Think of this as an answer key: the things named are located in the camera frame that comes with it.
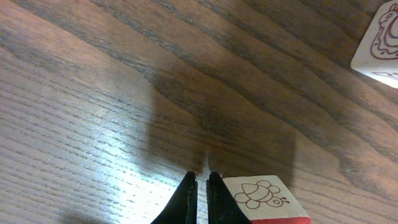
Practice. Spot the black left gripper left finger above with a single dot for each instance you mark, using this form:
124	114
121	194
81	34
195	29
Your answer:
182	206

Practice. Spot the yellow O block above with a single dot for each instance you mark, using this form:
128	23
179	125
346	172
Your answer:
376	55

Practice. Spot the red U block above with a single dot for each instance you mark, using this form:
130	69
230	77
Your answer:
264	199

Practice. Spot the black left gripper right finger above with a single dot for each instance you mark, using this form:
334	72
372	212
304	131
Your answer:
222	208

